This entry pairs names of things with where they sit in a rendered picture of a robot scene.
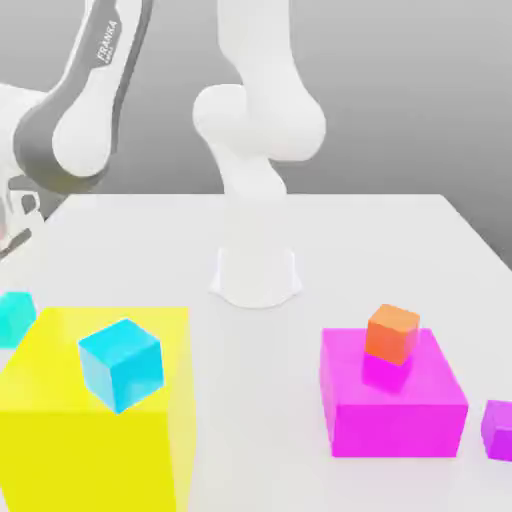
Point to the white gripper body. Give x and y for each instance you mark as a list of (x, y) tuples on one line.
[(16, 242)]

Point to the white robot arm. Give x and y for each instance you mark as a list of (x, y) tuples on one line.
[(256, 120)]

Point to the small cyan cube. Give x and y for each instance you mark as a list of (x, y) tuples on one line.
[(124, 368), (14, 318)]

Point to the small orange cube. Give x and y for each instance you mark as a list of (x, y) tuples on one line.
[(392, 336)]

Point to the small magenta cube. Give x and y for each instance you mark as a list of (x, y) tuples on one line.
[(386, 378)]

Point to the small purple cube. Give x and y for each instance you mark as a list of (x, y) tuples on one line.
[(500, 432)]

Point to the large yellow box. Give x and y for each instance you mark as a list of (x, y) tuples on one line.
[(60, 452)]

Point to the large magenta box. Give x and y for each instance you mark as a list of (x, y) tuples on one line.
[(400, 428)]

